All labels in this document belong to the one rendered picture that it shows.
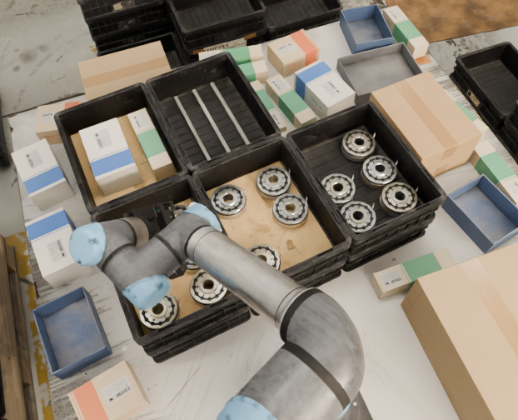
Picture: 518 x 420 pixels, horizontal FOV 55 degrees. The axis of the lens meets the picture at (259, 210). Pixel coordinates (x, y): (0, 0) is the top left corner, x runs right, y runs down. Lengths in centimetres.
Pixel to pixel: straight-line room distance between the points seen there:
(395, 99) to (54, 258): 117
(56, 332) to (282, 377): 101
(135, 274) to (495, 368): 85
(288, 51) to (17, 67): 191
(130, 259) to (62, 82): 234
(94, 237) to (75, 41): 256
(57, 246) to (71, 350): 30
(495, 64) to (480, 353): 182
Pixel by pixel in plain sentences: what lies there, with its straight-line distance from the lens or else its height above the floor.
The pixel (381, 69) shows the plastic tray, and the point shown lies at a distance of 202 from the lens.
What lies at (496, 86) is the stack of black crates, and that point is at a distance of 274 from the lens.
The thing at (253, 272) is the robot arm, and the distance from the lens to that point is 80.
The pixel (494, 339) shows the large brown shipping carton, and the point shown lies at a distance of 134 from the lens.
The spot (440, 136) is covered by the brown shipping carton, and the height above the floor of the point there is 86.
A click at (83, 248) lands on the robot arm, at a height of 130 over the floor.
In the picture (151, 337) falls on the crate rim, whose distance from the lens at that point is 124.
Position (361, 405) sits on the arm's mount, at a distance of 132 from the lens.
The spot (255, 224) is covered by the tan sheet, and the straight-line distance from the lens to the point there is 143.
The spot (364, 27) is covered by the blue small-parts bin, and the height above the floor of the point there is 70.
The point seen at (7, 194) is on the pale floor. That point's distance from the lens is 281.
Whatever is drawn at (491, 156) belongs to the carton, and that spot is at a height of 76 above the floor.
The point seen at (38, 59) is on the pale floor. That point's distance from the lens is 338.
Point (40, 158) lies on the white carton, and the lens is 178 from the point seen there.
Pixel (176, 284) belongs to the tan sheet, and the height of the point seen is 83.
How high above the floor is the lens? 209
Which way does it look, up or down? 60 degrees down
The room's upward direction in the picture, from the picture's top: 4 degrees counter-clockwise
